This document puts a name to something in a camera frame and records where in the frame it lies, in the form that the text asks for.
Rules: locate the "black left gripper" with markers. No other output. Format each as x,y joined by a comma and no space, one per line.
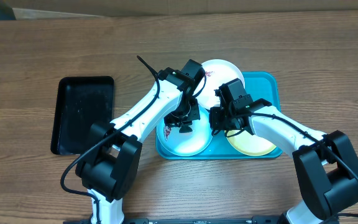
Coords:
170,121

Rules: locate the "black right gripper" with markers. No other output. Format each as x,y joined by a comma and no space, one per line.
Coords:
217,122

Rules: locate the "light blue plate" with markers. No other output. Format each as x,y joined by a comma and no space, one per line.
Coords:
171,144

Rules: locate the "pink green sponge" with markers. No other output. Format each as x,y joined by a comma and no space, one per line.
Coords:
185,129

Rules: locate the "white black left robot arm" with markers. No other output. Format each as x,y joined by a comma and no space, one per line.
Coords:
109,168

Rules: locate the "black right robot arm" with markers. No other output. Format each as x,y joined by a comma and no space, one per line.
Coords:
326,164

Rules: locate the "teal plastic tray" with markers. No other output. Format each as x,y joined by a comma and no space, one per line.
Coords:
258,85

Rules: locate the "black plastic tray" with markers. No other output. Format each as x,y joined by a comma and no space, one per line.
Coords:
81,102

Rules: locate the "yellow plate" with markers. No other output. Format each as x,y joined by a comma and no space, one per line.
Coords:
251,145

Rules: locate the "white plate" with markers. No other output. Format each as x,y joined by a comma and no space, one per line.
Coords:
217,72

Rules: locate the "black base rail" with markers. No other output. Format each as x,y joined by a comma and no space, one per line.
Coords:
264,219

